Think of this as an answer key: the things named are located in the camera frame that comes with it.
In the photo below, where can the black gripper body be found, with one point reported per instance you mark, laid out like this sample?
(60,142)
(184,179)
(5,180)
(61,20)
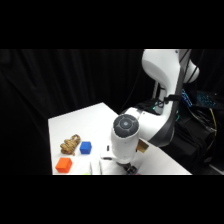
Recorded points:
(130,168)

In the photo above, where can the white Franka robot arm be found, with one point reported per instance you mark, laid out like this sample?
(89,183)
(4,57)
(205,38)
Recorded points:
(124,146)

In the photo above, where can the small yellow object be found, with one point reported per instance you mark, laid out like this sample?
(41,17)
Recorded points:
(86,173)

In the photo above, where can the blue cube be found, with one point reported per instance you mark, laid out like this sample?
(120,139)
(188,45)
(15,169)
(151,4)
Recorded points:
(85,147)

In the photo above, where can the orange cube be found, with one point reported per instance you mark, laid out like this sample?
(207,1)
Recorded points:
(63,165)

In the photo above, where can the blue lit electronics box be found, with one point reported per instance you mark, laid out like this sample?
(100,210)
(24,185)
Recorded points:
(186,98)

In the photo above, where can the backlit keyboard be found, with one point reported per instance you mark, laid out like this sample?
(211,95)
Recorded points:
(210,99)

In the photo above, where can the black curtain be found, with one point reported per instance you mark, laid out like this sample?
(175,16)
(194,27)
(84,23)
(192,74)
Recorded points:
(33,100)

